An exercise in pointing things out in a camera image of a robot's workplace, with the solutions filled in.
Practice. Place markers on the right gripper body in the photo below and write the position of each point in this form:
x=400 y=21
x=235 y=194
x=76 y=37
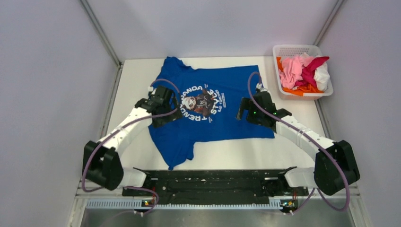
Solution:
x=254 y=116

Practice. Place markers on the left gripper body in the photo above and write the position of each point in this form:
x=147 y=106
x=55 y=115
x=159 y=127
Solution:
x=168 y=109

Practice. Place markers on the blue printed t-shirt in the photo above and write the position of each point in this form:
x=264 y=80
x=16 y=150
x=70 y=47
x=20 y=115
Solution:
x=210 y=102

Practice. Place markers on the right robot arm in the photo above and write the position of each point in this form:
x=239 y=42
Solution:
x=335 y=167

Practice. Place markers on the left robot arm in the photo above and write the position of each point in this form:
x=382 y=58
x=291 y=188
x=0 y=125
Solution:
x=102 y=160

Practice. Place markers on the orange t-shirt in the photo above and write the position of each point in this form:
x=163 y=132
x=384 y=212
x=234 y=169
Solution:
x=302 y=90

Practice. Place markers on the pink t-shirt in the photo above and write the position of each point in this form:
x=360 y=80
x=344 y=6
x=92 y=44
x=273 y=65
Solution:
x=290 y=69

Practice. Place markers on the magenta t-shirt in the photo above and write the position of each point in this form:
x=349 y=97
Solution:
x=307 y=74

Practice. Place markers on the white t-shirt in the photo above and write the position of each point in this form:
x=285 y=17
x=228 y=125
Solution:
x=321 y=77

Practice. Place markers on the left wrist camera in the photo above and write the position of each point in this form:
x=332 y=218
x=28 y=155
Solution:
x=151 y=90

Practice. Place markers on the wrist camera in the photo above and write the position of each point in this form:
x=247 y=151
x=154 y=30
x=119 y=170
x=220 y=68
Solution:
x=260 y=88
x=151 y=90

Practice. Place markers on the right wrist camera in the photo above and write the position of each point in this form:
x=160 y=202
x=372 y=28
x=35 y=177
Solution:
x=260 y=88

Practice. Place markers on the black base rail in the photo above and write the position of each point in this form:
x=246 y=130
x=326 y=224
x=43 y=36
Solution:
x=216 y=187

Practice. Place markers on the white slotted cable duct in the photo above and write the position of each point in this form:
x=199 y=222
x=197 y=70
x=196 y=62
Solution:
x=143 y=204

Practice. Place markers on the left corner aluminium post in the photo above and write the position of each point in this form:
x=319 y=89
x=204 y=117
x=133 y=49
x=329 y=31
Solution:
x=100 y=32

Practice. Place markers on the corner aluminium post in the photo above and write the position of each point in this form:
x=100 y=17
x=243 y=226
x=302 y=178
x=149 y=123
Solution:
x=329 y=20
x=100 y=32

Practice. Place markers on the right corner aluminium post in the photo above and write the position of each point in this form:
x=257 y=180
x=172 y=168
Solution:
x=329 y=20

